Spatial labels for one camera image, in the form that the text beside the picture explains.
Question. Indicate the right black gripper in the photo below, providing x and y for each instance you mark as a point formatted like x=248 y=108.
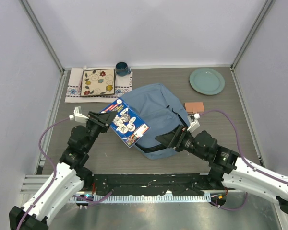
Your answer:
x=174 y=139

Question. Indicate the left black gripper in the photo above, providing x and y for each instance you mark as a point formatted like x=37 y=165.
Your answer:
x=103 y=120

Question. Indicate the blue cartoon book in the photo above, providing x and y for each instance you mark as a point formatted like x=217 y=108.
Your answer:
x=127 y=124

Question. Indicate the blue fabric backpack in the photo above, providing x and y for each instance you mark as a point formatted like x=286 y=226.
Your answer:
x=162 y=111

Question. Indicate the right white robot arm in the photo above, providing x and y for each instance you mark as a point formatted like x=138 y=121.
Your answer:
x=229 y=168

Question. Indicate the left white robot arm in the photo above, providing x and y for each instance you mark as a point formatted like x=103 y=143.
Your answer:
x=69 y=175

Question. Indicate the white patterned cloth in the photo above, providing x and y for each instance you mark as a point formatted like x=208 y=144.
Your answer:
x=122 y=86

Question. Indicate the floral square tile plate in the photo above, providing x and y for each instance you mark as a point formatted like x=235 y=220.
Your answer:
x=98 y=82

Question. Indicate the dark blue ceramic mug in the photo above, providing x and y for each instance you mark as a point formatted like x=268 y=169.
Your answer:
x=122 y=69

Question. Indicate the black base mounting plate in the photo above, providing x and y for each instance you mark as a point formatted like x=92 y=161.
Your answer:
x=180 y=184

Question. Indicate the teal round plate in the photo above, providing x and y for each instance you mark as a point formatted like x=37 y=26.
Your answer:
x=207 y=81

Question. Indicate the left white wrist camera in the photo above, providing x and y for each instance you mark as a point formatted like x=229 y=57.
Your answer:
x=78 y=116

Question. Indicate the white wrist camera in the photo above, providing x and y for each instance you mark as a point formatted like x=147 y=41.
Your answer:
x=194 y=123
x=78 y=116

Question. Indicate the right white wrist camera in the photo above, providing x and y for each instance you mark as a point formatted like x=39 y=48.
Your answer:
x=194 y=123

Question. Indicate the white slotted cable duct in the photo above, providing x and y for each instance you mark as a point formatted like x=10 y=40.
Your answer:
x=167 y=198

